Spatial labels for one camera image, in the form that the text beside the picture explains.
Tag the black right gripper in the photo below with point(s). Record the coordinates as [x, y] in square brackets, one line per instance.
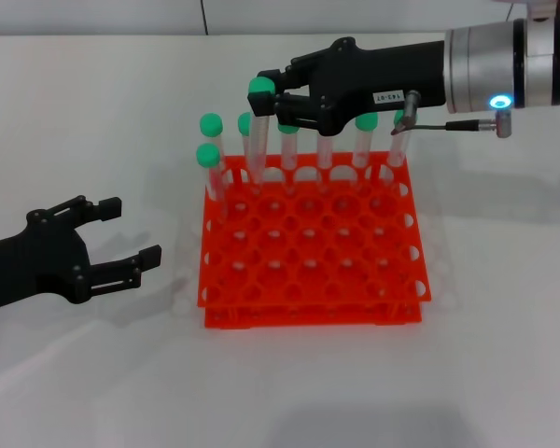
[378, 70]

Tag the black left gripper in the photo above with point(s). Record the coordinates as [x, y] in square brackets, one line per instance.
[28, 266]

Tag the clear test tube green cap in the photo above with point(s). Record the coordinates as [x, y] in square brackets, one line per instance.
[211, 124]
[325, 154]
[207, 155]
[288, 154]
[366, 122]
[260, 85]
[242, 123]
[399, 149]

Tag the orange plastic test tube rack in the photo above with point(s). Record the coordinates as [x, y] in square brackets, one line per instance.
[308, 242]

